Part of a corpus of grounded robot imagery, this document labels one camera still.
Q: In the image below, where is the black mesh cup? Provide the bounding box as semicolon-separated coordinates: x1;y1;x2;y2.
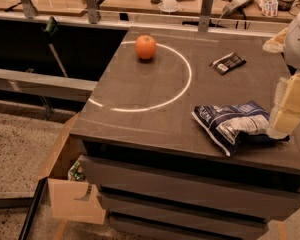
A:
278;0;295;11

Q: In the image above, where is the middle metal bracket post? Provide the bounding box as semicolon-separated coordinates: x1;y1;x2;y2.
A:
86;0;99;24

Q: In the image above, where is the green package in box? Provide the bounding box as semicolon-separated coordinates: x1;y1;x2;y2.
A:
68;161;85;182

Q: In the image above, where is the grey metal rail beam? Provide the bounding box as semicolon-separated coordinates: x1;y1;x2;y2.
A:
0;69;97;102

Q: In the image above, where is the black rxbar chocolate wrapper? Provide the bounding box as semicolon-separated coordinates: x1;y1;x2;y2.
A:
209;52;246;75

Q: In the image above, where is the grey handheld device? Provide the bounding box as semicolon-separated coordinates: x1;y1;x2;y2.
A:
223;0;254;16

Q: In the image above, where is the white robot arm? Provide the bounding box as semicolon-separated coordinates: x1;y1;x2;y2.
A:
267;12;300;139

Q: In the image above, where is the grey drawer cabinet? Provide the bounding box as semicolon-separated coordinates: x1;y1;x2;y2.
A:
71;28;300;240

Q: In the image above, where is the metal bracket post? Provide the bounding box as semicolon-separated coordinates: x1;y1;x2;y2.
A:
86;0;99;24
20;0;38;19
198;0;213;32

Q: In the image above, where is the white bowl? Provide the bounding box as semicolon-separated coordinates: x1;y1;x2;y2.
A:
158;0;179;13

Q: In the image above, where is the blue white chip bag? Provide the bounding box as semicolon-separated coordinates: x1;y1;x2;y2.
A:
192;101;290;156

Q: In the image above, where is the orange fruit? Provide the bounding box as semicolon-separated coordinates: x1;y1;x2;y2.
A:
135;35;157;60

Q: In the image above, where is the right metal bracket post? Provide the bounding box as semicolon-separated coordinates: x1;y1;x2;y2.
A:
198;0;213;32

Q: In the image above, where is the open cardboard box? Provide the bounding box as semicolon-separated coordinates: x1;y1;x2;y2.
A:
37;114;106;225

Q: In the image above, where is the green handled tool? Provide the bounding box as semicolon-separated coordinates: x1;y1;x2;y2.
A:
43;16;68;77

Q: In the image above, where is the left metal bracket post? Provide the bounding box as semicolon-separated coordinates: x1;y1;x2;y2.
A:
20;0;38;19

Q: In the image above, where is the colourful snack packet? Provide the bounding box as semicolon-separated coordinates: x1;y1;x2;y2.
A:
258;0;278;17

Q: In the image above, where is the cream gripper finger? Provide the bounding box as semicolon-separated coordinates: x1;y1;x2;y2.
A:
263;28;287;53
267;70;300;139

